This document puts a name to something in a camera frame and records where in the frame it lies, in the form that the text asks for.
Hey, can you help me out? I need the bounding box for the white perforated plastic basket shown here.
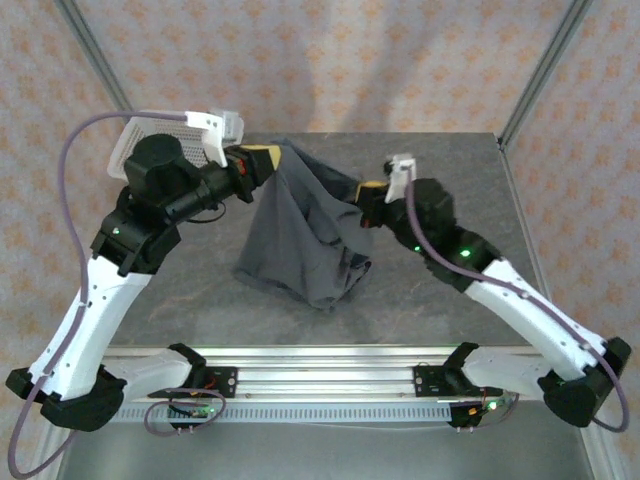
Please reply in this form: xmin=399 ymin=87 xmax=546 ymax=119
xmin=107 ymin=109 xmax=211 ymax=179

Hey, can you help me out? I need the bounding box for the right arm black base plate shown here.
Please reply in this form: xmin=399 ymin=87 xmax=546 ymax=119
xmin=413 ymin=363 xmax=466 ymax=399

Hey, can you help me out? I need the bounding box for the aluminium mounting rail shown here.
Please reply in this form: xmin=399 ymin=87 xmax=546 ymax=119
xmin=107 ymin=344 xmax=551 ymax=401

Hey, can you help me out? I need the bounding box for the grey metal lower panel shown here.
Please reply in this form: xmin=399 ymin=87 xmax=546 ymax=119
xmin=57 ymin=422 xmax=596 ymax=480

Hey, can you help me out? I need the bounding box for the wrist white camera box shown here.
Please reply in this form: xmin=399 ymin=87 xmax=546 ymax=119
xmin=384 ymin=153 xmax=417 ymax=204
xmin=184 ymin=108 xmax=246 ymax=166

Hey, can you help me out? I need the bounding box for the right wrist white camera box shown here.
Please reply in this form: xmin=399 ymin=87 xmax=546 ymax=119
xmin=384 ymin=153 xmax=417 ymax=204

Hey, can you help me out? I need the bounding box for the aluminium side rail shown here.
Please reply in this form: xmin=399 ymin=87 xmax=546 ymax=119
xmin=499 ymin=144 xmax=570 ymax=351

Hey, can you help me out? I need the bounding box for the aluminium frame post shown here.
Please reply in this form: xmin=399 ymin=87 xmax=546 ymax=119
xmin=54 ymin=0 xmax=134 ymax=116
xmin=499 ymin=0 xmax=594 ymax=149

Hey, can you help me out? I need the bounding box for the small green circuit board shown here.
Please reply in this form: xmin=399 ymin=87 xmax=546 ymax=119
xmin=469 ymin=397 xmax=514 ymax=416
xmin=168 ymin=402 xmax=217 ymax=420

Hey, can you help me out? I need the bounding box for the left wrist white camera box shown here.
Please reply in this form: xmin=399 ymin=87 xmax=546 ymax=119
xmin=184 ymin=108 xmax=246 ymax=166

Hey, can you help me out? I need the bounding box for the grey slotted cable duct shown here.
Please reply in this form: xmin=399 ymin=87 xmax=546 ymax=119
xmin=112 ymin=403 xmax=454 ymax=425

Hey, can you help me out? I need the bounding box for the grey t-shirt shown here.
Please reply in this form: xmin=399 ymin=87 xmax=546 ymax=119
xmin=232 ymin=137 xmax=377 ymax=312

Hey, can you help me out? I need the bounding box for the aluminium frame leg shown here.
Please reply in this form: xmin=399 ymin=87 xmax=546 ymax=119
xmin=29 ymin=429 xmax=77 ymax=480
xmin=579 ymin=424 xmax=629 ymax=480

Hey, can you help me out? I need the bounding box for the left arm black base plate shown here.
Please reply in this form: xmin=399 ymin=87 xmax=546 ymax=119
xmin=199 ymin=367 xmax=238 ymax=400

